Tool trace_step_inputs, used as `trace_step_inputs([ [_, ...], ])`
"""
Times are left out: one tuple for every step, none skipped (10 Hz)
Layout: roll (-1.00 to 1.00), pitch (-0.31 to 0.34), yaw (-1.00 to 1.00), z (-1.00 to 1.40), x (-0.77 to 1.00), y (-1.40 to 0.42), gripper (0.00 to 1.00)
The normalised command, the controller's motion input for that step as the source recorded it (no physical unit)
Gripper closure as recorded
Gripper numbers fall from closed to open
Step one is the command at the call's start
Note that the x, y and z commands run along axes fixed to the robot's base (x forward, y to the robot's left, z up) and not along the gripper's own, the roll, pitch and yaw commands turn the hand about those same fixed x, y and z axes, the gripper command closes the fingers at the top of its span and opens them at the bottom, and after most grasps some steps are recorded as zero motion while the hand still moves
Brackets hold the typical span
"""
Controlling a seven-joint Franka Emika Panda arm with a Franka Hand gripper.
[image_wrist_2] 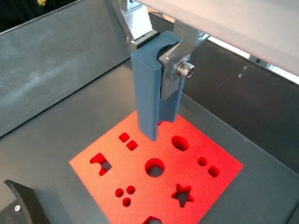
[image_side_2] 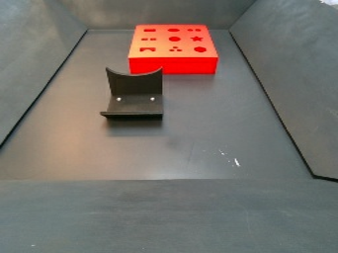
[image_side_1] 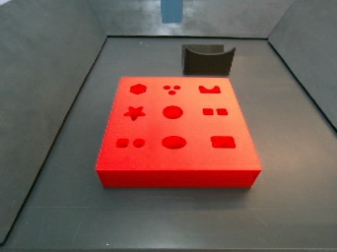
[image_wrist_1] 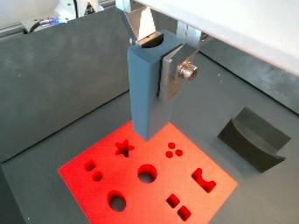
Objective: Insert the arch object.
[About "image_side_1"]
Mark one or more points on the black curved holder stand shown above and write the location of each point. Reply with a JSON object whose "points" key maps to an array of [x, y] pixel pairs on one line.
{"points": [[206, 59]]}

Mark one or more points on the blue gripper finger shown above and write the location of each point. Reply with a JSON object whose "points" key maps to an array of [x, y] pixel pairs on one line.
{"points": [[171, 11]]}

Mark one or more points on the red shape sorter block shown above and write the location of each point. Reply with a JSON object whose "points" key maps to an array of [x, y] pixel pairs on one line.
{"points": [[176, 134]]}

